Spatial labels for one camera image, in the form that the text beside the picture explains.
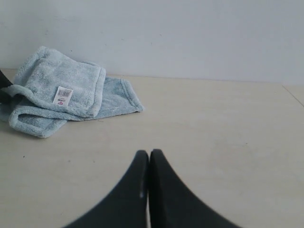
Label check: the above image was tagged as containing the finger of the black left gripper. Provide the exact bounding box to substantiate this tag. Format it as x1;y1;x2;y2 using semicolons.
0;71;12;104

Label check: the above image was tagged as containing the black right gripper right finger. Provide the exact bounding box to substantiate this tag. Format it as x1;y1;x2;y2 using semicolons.
149;149;239;228

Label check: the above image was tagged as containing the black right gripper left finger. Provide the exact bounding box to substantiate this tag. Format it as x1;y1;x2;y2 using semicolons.
66;150;149;228

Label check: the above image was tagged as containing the white barcode label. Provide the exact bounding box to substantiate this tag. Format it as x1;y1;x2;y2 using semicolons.
53;86;73;107

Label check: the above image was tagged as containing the light blue towel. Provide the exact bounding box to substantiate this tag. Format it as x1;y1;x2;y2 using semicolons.
0;47;144;138

